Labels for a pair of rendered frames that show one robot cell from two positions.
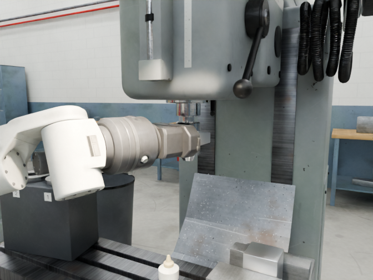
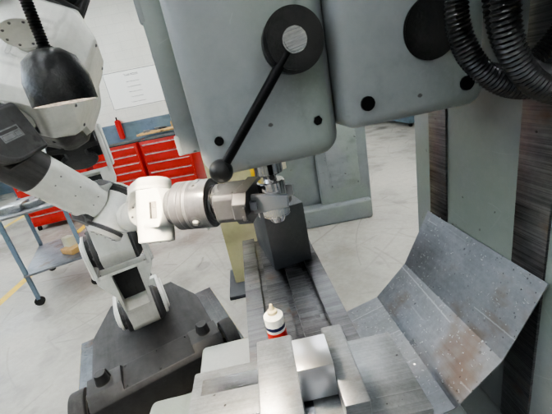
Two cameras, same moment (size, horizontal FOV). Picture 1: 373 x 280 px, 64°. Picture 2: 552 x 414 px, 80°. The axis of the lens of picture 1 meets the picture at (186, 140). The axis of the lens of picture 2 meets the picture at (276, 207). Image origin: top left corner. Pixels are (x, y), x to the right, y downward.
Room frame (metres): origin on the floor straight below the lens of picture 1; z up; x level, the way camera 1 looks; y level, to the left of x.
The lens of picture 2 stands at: (0.30, -0.46, 1.41)
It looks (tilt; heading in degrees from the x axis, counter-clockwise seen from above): 20 degrees down; 60
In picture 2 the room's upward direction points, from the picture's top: 11 degrees counter-clockwise
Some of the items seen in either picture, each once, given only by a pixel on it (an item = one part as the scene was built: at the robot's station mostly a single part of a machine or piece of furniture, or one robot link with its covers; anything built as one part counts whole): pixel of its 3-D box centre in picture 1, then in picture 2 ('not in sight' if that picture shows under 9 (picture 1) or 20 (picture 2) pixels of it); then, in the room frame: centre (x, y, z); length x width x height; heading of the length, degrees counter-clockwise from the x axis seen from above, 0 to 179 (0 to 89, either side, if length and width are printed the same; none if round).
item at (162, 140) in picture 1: (150, 143); (224, 202); (0.51, 0.06, 1.24); 0.13 x 0.12 x 0.10; 44
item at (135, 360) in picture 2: not in sight; (149, 323); (0.35, 0.85, 0.59); 0.64 x 0.52 x 0.33; 84
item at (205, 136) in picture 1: (199, 138); (269, 203); (0.55, -0.02, 1.24); 0.06 x 0.02 x 0.03; 134
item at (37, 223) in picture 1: (50, 210); (277, 223); (0.78, 0.38, 1.00); 0.22 x 0.12 x 0.20; 73
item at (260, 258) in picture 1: (263, 266); (314, 366); (0.50, -0.14, 1.01); 0.06 x 0.05 x 0.06; 61
